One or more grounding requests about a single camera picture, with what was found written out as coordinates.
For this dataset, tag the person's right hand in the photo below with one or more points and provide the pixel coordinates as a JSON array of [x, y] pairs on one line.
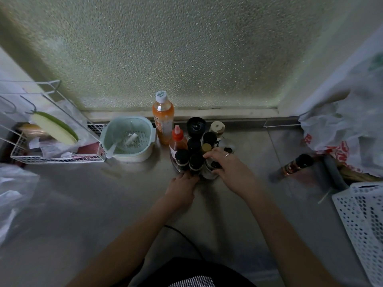
[[236, 173]]

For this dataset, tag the person's left hand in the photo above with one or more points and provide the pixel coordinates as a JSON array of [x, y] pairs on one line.
[[181, 191]]

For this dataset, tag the person's right fingers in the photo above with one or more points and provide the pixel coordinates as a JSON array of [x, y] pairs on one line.
[[220, 154]]

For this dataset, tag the person's left fingers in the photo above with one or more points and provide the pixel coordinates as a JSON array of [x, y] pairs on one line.
[[188, 178]]

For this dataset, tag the clear glass spice jar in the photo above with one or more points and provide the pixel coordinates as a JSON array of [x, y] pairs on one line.
[[209, 169]]

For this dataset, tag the person's right forearm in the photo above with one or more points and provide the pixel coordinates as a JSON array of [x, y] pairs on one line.
[[287, 242]]

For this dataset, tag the person's left forearm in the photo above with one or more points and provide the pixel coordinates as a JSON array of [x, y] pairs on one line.
[[131, 245]]

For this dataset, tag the silver lid jar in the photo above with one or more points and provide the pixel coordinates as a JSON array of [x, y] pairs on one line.
[[228, 144]]

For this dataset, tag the gold cap spice bottle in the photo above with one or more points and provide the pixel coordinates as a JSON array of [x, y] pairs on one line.
[[205, 147]]

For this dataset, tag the round metal turntable tray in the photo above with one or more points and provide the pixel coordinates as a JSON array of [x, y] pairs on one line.
[[175, 168]]

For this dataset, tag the black cap spice bottle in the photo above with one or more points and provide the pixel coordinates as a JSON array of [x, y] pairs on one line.
[[181, 158], [194, 145], [209, 138], [196, 163]]

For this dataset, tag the beige cap bottle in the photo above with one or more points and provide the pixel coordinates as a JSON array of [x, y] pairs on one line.
[[217, 128]]

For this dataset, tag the black round grinder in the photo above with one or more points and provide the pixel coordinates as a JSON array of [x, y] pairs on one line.
[[196, 127]]

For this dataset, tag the red squeeze sauce bottle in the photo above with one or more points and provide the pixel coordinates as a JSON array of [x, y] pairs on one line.
[[177, 140]]

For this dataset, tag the mint green colander bowl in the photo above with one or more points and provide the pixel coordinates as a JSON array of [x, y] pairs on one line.
[[140, 147]]

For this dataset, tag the orange bottle with white cap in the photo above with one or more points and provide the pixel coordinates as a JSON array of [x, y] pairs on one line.
[[163, 116]]

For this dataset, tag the small white plastic piece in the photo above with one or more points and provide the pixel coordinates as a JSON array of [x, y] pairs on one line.
[[131, 138]]

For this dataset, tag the dark bottle with copper label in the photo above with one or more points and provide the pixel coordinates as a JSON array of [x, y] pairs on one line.
[[294, 165]]

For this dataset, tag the white plastic spoon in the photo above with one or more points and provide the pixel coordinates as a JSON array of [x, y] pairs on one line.
[[111, 150]]

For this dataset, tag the person's black top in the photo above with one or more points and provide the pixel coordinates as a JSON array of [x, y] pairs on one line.
[[194, 273]]

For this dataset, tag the thin wooden stick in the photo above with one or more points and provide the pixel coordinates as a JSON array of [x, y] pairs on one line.
[[324, 196]]

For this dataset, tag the grey rolled cloth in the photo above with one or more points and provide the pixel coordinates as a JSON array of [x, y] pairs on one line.
[[333, 171]]

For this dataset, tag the frosted glass window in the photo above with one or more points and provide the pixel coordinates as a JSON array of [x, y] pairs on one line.
[[167, 50]]

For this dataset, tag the crumpled plastic bag in rack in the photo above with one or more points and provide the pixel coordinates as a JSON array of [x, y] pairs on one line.
[[73, 116]]

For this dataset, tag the white plastic bag red print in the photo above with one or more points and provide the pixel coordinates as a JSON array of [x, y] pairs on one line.
[[350, 122]]

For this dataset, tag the white perforated plastic basket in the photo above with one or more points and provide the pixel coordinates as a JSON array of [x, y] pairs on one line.
[[362, 218]]

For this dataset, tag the yellow sponge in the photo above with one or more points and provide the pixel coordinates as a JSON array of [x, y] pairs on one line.
[[30, 128]]

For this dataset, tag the clear plastic bag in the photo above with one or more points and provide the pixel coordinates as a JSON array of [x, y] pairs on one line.
[[15, 194]]

